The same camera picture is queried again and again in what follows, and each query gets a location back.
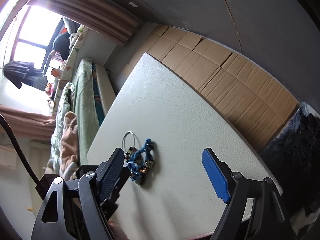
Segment window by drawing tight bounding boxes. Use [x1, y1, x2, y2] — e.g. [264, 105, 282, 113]
[10, 6, 64, 70]

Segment green bed mattress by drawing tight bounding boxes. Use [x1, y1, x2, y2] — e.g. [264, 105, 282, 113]
[71, 57, 108, 164]

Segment right pink curtain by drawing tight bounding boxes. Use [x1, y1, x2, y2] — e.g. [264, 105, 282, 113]
[28, 0, 141, 46]

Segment dark bag on sill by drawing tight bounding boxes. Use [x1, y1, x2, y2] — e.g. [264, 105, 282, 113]
[53, 32, 70, 60]

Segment right hand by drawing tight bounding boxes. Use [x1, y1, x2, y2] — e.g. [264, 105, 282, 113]
[108, 220, 129, 240]

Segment blue braided bracelet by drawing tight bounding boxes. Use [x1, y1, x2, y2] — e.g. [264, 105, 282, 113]
[125, 138, 156, 186]

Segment dark fuzzy rug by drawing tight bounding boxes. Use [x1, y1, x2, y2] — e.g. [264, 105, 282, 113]
[258, 101, 320, 238]

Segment pink curtain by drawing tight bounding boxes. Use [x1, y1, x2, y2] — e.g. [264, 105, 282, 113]
[1, 105, 56, 141]
[28, 0, 141, 46]

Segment floral window seat cushion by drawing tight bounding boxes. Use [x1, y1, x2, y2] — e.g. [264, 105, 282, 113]
[52, 25, 89, 115]

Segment green floral quilt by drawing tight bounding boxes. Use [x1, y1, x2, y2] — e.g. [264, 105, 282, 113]
[51, 82, 75, 173]

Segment silver bangle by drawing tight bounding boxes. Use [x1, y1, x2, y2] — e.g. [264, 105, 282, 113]
[121, 131, 136, 154]

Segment white wall switch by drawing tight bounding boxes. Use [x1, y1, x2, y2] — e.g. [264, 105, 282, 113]
[129, 2, 138, 8]

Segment hanging dark clothes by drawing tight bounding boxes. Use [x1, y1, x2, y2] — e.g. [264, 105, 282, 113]
[3, 60, 48, 91]

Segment black jewelry box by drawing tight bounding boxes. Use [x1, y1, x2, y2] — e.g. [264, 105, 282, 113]
[37, 162, 129, 223]

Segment black cable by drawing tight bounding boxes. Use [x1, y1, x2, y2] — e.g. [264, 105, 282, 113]
[0, 113, 42, 188]

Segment flattened cardboard sheets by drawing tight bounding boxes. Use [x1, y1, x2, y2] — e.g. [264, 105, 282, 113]
[121, 24, 298, 151]

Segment left pink curtain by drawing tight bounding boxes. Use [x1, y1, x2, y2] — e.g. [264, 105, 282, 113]
[1, 105, 56, 141]

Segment beige plush toy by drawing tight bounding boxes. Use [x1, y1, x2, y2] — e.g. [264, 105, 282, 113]
[42, 159, 56, 174]

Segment pink fleece blanket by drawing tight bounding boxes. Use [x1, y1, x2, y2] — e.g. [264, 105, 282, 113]
[59, 111, 79, 180]

